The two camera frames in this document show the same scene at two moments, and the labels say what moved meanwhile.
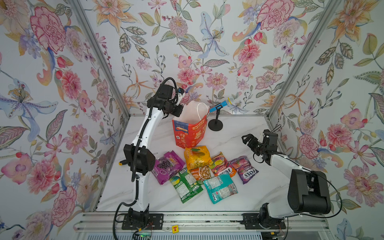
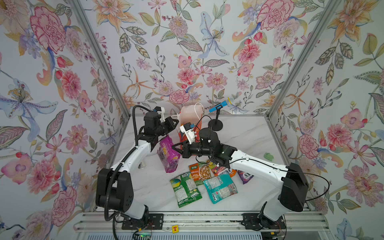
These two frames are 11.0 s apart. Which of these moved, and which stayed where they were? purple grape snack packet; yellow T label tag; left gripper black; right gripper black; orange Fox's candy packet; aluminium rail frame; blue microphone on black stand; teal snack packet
Moved: purple grape snack packet; left gripper black; right gripper black
Stayed: teal snack packet; orange Fox's candy packet; blue microphone on black stand; aluminium rail frame; yellow T label tag
